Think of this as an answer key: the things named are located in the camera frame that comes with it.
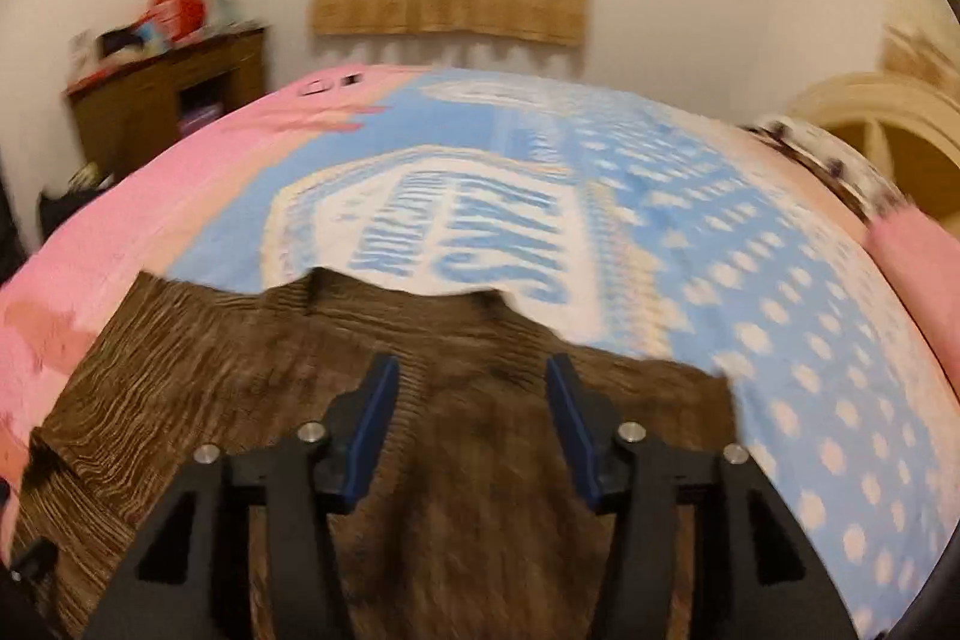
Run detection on pink and blue printed blanket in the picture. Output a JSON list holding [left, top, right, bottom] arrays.
[[0, 64, 960, 640]]

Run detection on cream round headboard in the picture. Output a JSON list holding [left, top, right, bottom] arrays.
[[780, 72, 960, 191]]

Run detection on black and white patterned pillow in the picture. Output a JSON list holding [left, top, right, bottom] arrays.
[[739, 115, 912, 225]]

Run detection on dark cloth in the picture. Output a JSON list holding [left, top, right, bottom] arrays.
[[37, 160, 117, 229]]

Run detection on red plastic bag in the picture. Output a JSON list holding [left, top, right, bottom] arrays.
[[150, 0, 207, 40]]

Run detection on pink pillow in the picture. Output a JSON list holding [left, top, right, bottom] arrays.
[[862, 209, 960, 401]]

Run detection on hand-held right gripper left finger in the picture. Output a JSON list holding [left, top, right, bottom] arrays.
[[82, 351, 402, 640]]

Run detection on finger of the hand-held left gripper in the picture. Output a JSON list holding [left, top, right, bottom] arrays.
[[0, 537, 59, 587]]

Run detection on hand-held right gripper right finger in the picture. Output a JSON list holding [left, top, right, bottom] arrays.
[[544, 351, 860, 640]]

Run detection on brown knitted garment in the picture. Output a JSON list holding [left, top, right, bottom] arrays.
[[11, 269, 743, 640]]

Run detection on brown wooden cabinet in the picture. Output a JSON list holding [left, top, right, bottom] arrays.
[[66, 26, 269, 180]]

